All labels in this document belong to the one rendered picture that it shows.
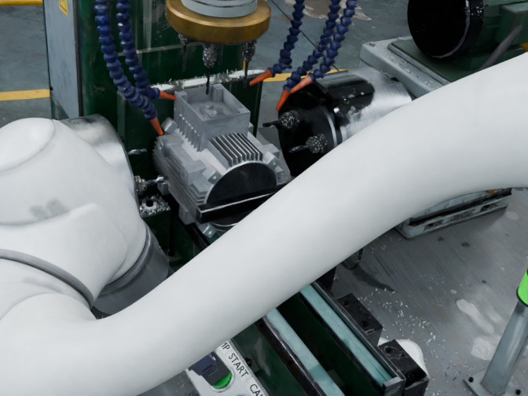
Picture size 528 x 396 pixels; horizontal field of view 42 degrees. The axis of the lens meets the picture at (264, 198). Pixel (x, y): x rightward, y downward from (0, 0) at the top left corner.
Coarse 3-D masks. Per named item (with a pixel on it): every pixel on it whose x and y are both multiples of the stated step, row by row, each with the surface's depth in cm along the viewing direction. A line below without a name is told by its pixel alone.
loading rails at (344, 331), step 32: (192, 224) 135; (192, 256) 138; (320, 288) 124; (288, 320) 131; (320, 320) 120; (352, 320) 119; (256, 352) 122; (288, 352) 111; (320, 352) 123; (352, 352) 114; (288, 384) 114; (320, 384) 108; (352, 384) 116; (384, 384) 108
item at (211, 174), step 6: (168, 120) 134; (162, 126) 134; (168, 126) 133; (174, 126) 134; (168, 132) 134; (264, 156) 128; (270, 156) 128; (270, 162) 127; (276, 162) 128; (210, 168) 122; (216, 168) 124; (204, 174) 122; (210, 174) 122; (216, 174) 122; (210, 180) 122; (216, 180) 123; (204, 228) 129; (210, 228) 129; (204, 234) 129; (210, 234) 130
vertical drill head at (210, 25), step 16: (176, 0) 118; (192, 0) 114; (208, 0) 114; (224, 0) 114; (240, 0) 116; (256, 0) 118; (176, 16) 114; (192, 16) 113; (208, 16) 114; (224, 16) 114; (240, 16) 116; (256, 16) 116; (192, 32) 114; (208, 32) 113; (224, 32) 113; (240, 32) 114; (256, 32) 116; (208, 48) 116; (208, 64) 119; (208, 80) 121
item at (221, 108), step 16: (176, 96) 132; (192, 96) 134; (208, 96) 136; (224, 96) 136; (176, 112) 133; (192, 112) 127; (208, 112) 130; (224, 112) 134; (240, 112) 128; (176, 128) 134; (192, 128) 128; (208, 128) 126; (224, 128) 128; (240, 128) 130; (192, 144) 130
